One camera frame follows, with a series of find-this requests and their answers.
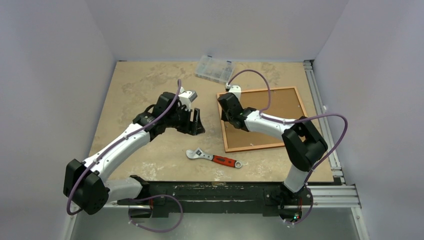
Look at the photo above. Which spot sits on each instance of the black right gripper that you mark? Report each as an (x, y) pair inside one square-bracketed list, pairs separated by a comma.
[(231, 120)]

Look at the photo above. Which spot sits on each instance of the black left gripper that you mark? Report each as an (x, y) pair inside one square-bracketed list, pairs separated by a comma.
[(190, 127)]

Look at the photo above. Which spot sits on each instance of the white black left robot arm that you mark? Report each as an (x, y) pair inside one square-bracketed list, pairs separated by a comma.
[(86, 183)]

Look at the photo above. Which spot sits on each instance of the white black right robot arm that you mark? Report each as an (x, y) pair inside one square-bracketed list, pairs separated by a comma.
[(303, 143)]

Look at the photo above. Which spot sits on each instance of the clear plastic organizer box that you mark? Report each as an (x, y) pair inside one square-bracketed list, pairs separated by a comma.
[(215, 70)]

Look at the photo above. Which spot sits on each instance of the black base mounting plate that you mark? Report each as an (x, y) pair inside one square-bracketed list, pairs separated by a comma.
[(270, 199)]

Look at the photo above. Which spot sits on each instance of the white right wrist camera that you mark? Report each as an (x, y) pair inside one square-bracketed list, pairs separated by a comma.
[(234, 89)]

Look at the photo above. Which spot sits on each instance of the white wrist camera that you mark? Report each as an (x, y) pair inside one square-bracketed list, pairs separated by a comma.
[(234, 89), (187, 98)]

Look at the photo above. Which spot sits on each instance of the red handled adjustable wrench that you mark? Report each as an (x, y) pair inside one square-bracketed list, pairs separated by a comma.
[(225, 161)]

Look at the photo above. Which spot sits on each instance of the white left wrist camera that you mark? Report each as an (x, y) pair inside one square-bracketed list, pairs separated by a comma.
[(187, 98)]

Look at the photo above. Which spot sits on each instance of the aluminium right side rail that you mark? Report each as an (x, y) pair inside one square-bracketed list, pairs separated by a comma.
[(320, 109)]

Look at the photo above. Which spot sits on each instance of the aluminium rail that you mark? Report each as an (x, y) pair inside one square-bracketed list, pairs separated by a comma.
[(320, 109), (324, 196)]

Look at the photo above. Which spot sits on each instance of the aluminium front rail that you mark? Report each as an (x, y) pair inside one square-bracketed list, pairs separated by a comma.
[(324, 196)]

